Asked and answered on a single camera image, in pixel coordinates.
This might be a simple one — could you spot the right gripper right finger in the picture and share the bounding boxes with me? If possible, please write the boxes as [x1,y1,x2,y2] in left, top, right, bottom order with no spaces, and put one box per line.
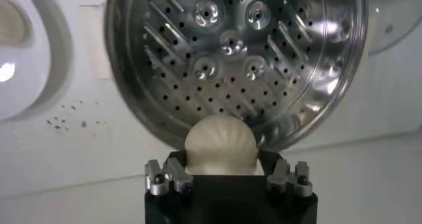
[258,151,313,198]

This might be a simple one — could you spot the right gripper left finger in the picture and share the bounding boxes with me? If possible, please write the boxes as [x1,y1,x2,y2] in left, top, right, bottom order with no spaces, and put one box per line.
[144,151,195,196]

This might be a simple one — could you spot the white steamed baozi bun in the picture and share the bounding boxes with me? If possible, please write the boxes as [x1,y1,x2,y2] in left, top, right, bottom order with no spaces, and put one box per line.
[183,114,259,176]
[0,0,33,47]

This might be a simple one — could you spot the glass lid with white handle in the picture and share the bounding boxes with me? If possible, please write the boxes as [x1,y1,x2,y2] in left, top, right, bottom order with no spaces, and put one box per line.
[365,0,422,57]

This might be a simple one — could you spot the scattered dark crumbs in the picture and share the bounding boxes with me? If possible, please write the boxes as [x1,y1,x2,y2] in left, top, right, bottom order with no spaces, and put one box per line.
[45,99,100,131]

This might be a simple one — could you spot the white round plate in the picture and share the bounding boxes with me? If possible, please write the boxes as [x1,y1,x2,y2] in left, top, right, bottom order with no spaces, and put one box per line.
[0,0,74,124]

